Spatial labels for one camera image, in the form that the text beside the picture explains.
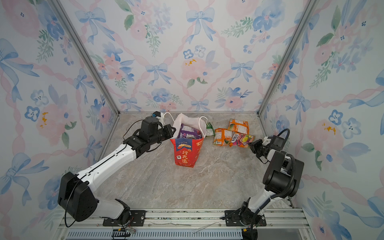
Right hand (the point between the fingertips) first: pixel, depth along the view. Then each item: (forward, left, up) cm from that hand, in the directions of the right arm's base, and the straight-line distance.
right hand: (249, 142), depth 95 cm
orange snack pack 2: (+7, +16, -4) cm, 17 cm away
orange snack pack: (+15, +3, -3) cm, 16 cm away
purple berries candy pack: (-2, +39, +13) cm, 41 cm away
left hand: (-4, +43, +19) cm, 48 cm away
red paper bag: (-13, +39, +10) cm, 42 cm away
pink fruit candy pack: (+3, +3, -1) cm, 4 cm away
